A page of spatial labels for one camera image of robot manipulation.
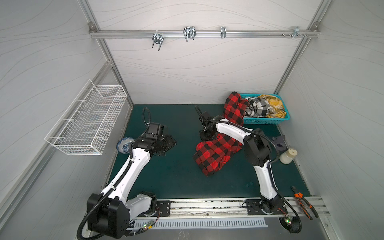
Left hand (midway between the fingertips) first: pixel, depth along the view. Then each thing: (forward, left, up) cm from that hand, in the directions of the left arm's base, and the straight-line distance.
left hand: (175, 141), depth 81 cm
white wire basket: (-2, +40, +15) cm, 43 cm away
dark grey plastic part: (+9, -66, -14) cm, 68 cm away
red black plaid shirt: (-1, -20, -13) cm, 23 cm away
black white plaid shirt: (+32, -56, -5) cm, 64 cm away
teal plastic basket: (+25, -48, -10) cm, 55 cm away
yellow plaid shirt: (+32, -68, -6) cm, 75 cm away
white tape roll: (-3, -64, -8) cm, 65 cm away
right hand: (+11, -17, -12) cm, 23 cm away
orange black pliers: (-26, -67, -14) cm, 73 cm away
